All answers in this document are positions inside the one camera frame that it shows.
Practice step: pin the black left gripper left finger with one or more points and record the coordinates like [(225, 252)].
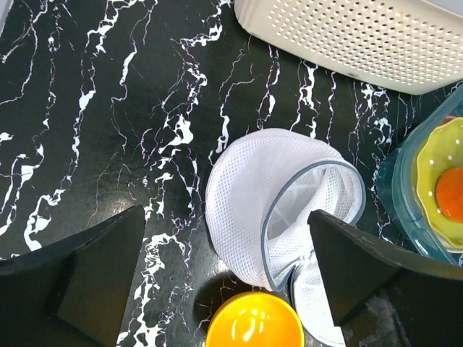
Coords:
[(72, 292)]

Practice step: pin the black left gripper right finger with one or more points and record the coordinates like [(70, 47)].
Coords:
[(380, 294)]

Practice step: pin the cream perforated laundry basket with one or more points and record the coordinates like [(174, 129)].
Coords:
[(408, 46)]

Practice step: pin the teal transparent tray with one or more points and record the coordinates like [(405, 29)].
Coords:
[(396, 179)]

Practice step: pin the orange cup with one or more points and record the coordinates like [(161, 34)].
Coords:
[(449, 194)]

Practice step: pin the yellow plastic bowl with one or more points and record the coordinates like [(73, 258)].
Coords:
[(255, 319)]

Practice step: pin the green dotted bowl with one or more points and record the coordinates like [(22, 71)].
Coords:
[(441, 151)]

